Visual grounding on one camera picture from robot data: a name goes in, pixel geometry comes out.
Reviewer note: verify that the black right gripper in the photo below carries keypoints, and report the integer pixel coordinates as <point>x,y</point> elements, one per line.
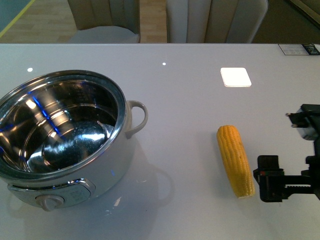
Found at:
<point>274,185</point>

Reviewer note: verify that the yellow corn cob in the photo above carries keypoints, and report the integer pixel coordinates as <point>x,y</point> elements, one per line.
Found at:
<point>235,161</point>

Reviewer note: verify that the white electric cooking pot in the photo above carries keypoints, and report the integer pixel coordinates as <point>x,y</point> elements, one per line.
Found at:
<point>65,138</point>

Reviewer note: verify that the label sticker on table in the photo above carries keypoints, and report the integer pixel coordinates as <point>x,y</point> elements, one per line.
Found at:
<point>299,49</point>

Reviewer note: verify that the beige chair right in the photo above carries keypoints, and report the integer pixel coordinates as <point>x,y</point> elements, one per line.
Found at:
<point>214,21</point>

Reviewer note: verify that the beige chair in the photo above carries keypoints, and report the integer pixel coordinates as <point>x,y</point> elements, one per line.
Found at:
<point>106,21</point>
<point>214,21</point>

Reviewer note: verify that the beige chair left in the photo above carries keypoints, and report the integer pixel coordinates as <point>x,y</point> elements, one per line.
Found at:
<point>106,21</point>

